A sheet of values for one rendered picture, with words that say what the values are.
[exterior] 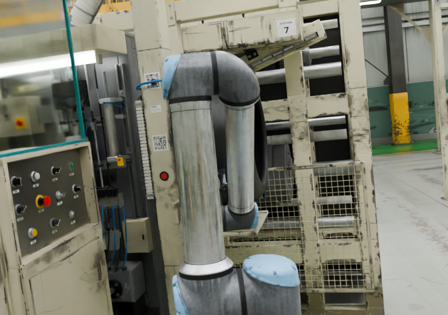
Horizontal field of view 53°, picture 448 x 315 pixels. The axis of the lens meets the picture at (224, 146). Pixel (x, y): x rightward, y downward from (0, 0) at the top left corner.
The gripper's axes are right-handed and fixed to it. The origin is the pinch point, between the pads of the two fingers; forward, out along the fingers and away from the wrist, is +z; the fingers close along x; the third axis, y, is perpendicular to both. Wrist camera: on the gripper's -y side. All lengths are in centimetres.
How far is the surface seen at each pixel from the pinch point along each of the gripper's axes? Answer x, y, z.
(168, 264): 37, -38, 24
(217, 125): -0.9, 25.0, -4.0
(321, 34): -44, 70, 51
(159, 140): 33.7, 22.2, 16.4
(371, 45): -145, 262, 961
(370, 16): -147, 330, 953
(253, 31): -12, 72, 36
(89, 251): 59, -24, -9
